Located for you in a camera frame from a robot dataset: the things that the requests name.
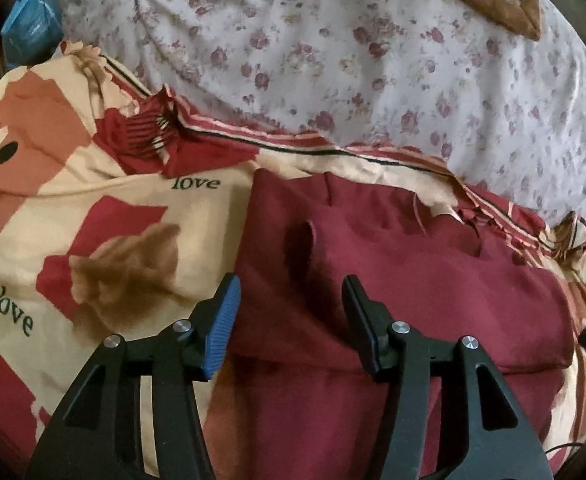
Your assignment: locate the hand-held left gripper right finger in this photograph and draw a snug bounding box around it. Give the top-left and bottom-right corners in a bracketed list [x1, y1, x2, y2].
[342, 275, 554, 480]

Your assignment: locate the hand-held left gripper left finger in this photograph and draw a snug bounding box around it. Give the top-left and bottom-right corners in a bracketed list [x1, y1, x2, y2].
[25, 274, 242, 480]

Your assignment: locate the dark red garment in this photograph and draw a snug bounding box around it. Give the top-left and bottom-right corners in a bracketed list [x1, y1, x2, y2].
[213, 167, 576, 480]

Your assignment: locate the cream red printed blanket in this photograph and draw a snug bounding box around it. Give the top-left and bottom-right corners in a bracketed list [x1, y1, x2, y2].
[0, 40, 586, 480]

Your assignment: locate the white floral quilt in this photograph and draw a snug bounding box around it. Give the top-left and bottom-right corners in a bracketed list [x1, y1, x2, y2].
[63, 0, 586, 231]

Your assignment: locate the brown plush mat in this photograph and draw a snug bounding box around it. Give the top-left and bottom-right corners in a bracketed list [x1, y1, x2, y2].
[378, 0, 544, 41]

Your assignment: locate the blue plastic bag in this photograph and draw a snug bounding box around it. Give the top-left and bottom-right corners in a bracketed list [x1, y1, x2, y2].
[0, 0, 64, 66]

